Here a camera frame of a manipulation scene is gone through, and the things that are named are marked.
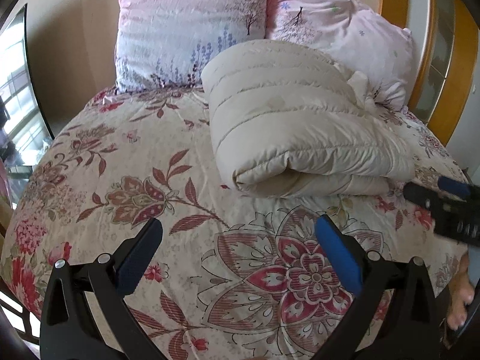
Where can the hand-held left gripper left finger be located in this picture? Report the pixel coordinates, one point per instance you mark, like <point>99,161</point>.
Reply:
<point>135,258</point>

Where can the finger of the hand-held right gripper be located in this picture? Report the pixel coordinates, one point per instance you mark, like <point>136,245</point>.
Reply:
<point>422,195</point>
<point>453,187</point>

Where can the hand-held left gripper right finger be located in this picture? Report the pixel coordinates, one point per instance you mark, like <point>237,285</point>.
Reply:
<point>341,255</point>

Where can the beige quilted blanket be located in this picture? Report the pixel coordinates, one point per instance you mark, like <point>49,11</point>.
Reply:
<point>300,127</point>

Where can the person's right hand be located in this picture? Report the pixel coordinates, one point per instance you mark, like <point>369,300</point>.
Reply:
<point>463,296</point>

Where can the floral bedspread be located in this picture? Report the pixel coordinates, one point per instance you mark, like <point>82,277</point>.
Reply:
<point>168,213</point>

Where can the dark wooden furniture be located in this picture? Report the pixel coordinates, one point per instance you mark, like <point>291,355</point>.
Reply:
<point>15,315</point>

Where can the pink floral pillow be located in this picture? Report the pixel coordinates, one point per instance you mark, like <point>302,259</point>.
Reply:
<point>191,30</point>
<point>337,26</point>

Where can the dark-framed mirror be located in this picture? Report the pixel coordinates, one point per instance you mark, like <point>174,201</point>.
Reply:
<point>18,93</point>

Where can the wooden glass-panel frame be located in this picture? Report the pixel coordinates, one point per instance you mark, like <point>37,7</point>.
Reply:
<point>431,52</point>

